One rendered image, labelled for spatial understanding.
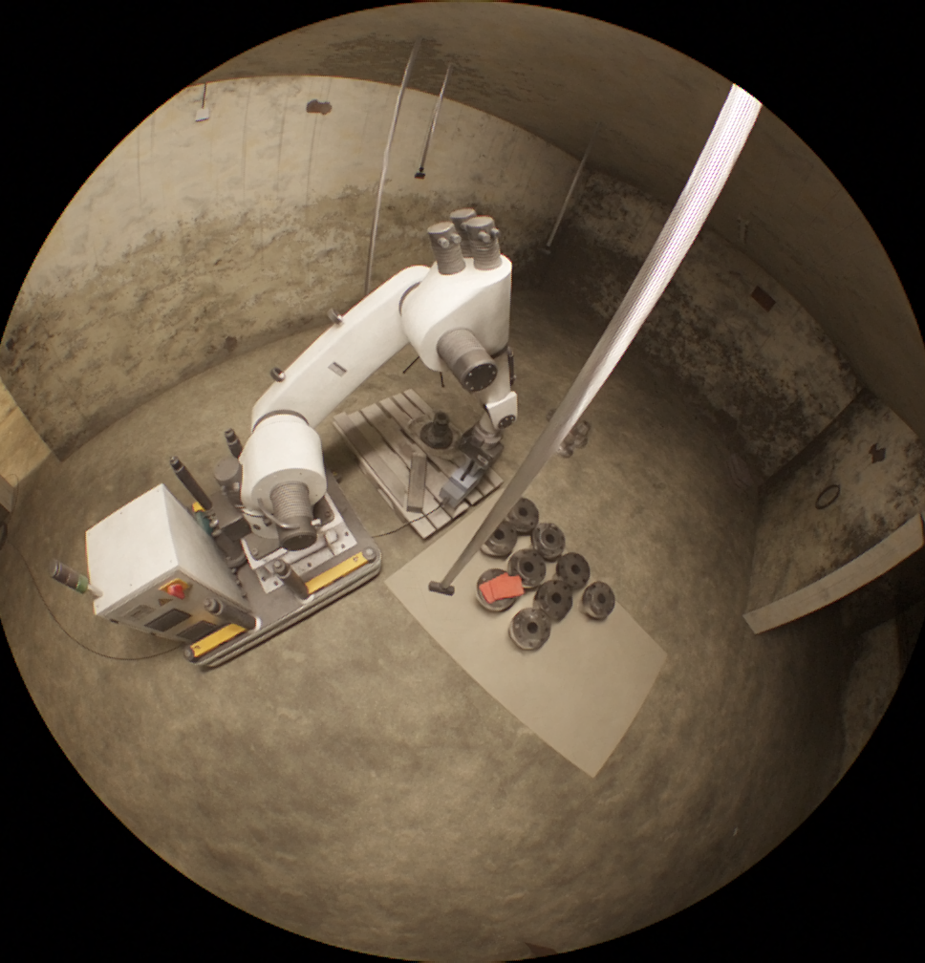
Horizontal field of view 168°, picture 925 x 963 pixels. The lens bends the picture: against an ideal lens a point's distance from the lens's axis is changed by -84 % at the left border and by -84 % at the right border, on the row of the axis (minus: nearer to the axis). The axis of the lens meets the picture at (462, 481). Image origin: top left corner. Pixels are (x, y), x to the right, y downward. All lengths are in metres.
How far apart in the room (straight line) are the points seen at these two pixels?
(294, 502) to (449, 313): 0.78
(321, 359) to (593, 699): 2.57
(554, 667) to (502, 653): 0.40
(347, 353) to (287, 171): 2.58
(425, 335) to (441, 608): 1.64
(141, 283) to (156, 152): 1.19
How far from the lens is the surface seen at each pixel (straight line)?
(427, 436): 2.47
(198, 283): 3.51
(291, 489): 1.16
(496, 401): 1.46
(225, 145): 3.39
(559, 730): 2.38
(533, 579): 2.07
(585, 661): 2.46
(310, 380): 1.27
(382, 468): 2.28
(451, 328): 0.94
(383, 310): 1.16
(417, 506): 2.06
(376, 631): 2.04
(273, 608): 1.82
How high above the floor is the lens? 2.03
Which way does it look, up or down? 54 degrees down
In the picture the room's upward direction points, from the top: 24 degrees clockwise
